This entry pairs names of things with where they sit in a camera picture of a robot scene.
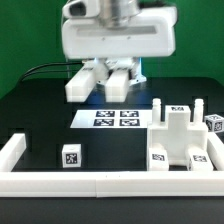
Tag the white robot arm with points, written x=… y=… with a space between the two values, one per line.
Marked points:
x=116 y=13

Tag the white chair seat block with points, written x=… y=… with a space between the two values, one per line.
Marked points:
x=179 y=131

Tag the white long chair bar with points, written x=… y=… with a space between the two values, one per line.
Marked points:
x=116 y=88

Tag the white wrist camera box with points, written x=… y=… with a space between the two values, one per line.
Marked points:
x=81 y=8

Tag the white U-shaped boundary frame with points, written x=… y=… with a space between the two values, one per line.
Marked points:
x=100 y=184

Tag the white tagged cube right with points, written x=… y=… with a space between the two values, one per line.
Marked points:
x=215 y=123

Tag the white marker sheet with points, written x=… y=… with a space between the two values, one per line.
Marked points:
x=112 y=118

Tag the white tagged cube nut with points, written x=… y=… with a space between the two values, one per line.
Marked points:
x=71 y=155

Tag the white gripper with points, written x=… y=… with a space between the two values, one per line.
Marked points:
x=148 y=34

